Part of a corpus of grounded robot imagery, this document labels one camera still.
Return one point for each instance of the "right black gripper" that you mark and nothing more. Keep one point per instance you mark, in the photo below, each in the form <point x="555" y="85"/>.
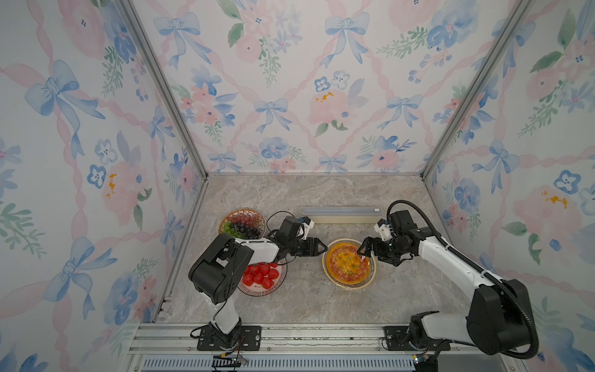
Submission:
<point x="376" y="241"/>

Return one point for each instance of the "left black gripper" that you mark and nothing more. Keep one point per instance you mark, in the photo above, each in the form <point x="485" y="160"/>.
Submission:
<point x="313" y="251"/>

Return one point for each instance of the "yellow plate with food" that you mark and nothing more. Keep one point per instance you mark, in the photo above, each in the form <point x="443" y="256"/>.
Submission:
<point x="348" y="263"/>

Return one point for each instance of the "cream plastic wrap dispenser box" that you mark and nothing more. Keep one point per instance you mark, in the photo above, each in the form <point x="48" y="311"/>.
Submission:
<point x="342" y="214"/>

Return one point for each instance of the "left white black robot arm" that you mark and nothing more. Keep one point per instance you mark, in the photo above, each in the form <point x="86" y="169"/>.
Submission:
<point x="217" y="274"/>

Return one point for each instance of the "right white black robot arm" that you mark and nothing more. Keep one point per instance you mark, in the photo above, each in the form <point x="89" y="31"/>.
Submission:
<point x="499" y="318"/>

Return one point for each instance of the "plate of red strawberries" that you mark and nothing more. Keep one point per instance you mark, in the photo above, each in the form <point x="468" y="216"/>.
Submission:
<point x="262" y="279"/>

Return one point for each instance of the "plate of grapes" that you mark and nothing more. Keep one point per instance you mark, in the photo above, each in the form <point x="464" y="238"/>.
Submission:
<point x="243" y="224"/>

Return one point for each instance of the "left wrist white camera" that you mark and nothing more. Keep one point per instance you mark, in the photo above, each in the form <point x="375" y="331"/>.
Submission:
<point x="306" y="225"/>

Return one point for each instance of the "wrist white camera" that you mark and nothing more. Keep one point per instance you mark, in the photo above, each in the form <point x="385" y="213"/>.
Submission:
<point x="306" y="225"/>
<point x="384" y="230"/>

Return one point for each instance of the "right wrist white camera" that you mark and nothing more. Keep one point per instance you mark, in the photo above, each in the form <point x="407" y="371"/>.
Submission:
<point x="384" y="230"/>

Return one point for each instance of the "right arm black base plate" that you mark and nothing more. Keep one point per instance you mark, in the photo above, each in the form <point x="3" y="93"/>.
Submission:
<point x="401" y="338"/>

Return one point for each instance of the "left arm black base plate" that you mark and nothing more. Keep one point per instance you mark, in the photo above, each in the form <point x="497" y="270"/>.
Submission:
<point x="243" y="337"/>

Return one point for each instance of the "aluminium front rail frame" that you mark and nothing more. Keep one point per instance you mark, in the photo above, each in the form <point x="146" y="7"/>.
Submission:
<point x="299" y="347"/>

